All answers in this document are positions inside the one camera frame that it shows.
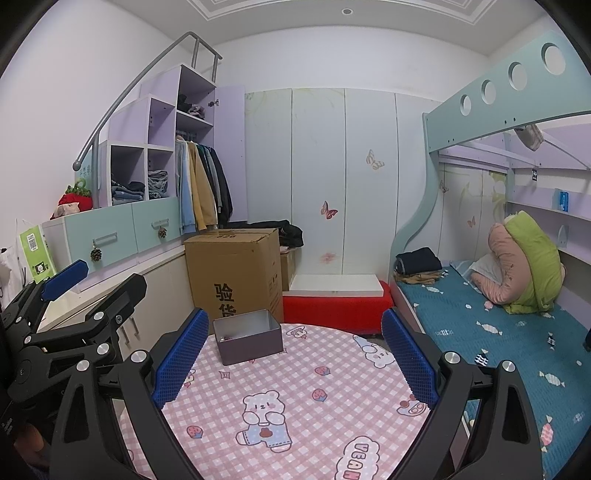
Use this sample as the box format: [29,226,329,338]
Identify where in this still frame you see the pink quilt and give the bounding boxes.
[479,222,532,306]

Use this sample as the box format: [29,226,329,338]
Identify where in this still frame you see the red bench white top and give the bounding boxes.
[281,273,396,336]

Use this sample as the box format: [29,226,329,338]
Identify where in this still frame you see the dark clothes on shelf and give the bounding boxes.
[177,93,206,119]

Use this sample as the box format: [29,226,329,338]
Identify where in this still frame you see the red plush toy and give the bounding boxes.
[50,179,93,220]

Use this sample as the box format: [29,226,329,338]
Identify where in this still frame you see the purple white shelf unit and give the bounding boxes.
[97,64,246,209]

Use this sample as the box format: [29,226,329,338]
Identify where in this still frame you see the folded tan clothes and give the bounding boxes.
[394,272,444,285]

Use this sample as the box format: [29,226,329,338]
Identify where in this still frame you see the blue printed bedsheet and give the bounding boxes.
[396,260,591,480]

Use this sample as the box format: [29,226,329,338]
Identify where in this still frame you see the dark hanging jackets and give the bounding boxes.
[202,143,234,227]

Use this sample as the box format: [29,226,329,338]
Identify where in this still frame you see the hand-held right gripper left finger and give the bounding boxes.
[48,308,211,480]

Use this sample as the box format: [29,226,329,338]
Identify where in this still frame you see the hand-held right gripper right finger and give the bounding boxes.
[364,308,544,480]

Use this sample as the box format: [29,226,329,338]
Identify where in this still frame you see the white pillow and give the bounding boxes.
[468,256,498,287]

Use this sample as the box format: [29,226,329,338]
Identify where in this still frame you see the folded black clothes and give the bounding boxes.
[394,247,443,276]

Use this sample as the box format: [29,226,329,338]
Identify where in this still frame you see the beige low cabinet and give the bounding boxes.
[37,242,195,361]

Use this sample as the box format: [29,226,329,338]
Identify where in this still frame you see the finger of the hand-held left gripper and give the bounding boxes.
[25,272,148,366]
[0,259,90,334]

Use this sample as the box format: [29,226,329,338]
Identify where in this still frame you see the black clothes pile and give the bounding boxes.
[272,220,305,250]

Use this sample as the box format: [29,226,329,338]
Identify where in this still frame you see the teal bunk bed frame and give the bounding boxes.
[390,30,591,480]

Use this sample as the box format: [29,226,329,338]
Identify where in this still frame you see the folded dark jeans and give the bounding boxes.
[110,181,147,204]

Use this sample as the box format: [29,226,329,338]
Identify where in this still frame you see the light blue hanging shirt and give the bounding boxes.
[175,140,197,236]

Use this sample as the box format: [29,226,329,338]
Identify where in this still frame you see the white wardrobe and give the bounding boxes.
[243,86,445,283]

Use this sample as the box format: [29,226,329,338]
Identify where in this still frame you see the grey metal tin box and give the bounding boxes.
[212,309,284,367]

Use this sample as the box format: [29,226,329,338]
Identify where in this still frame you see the large cardboard box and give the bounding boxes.
[183,227,285,324]

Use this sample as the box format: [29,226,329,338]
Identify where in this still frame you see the green paper bag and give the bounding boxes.
[18,226,59,283]

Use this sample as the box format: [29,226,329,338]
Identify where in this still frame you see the grey cloth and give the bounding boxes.
[516,123,546,152]

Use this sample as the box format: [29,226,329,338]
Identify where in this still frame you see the pink plaid tablecloth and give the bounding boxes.
[117,322,463,480]

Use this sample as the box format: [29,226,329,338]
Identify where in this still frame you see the green quilt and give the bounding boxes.
[503,210,567,315]

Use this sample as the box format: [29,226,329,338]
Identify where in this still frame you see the tan hanging jacket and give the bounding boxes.
[187,140,219,232]

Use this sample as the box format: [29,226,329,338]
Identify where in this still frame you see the teal drawer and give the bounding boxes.
[131,196,181,255]
[64,205,140,274]

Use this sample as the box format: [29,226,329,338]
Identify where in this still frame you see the folded light jeans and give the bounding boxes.
[147,169,170,200]

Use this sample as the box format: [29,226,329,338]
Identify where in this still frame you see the small cardboard box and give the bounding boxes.
[279,249,297,292]

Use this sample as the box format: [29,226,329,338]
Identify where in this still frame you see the grey metal handrail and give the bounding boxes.
[72,31,223,172]

